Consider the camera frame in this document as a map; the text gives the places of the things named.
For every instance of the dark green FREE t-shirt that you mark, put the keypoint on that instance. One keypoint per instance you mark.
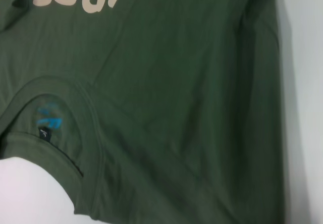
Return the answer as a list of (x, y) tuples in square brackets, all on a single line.
[(164, 95)]

